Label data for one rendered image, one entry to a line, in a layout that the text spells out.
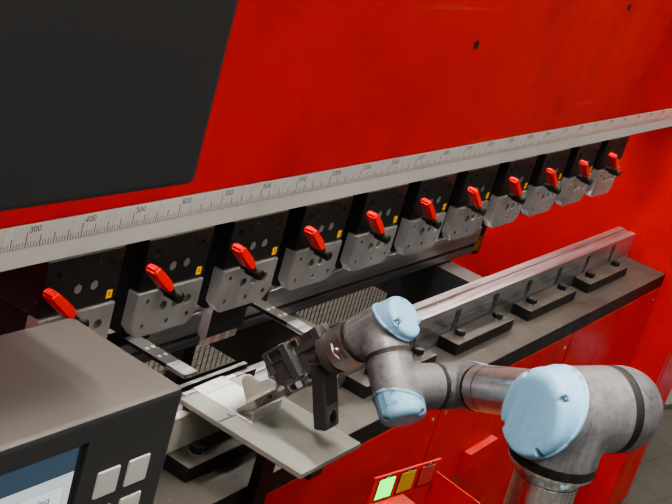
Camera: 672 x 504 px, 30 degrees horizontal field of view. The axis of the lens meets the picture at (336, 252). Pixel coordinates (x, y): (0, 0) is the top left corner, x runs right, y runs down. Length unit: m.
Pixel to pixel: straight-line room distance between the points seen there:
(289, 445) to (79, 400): 1.26
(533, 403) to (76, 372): 0.83
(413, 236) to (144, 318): 0.81
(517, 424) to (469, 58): 1.01
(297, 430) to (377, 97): 0.59
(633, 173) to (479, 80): 1.59
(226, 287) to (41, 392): 1.20
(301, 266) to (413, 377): 0.37
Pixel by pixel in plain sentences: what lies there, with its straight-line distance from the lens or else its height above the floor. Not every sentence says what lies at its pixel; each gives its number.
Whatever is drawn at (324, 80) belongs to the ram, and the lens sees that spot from 2.04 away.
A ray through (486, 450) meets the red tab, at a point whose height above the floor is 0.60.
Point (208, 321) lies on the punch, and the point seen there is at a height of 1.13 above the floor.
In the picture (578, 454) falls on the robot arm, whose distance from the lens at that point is 1.62.
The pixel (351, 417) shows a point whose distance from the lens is 2.51.
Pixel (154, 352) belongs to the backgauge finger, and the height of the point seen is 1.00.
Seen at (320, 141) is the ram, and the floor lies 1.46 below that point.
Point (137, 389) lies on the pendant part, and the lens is 0.89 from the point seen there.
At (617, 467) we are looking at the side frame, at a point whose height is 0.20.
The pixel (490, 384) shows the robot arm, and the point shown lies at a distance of 1.92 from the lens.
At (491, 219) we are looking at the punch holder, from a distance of 2.87.
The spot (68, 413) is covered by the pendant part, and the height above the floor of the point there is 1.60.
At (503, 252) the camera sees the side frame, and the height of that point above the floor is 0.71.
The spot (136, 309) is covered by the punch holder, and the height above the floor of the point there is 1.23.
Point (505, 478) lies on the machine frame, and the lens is 3.52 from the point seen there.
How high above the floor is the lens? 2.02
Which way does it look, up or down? 20 degrees down
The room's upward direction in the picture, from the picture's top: 16 degrees clockwise
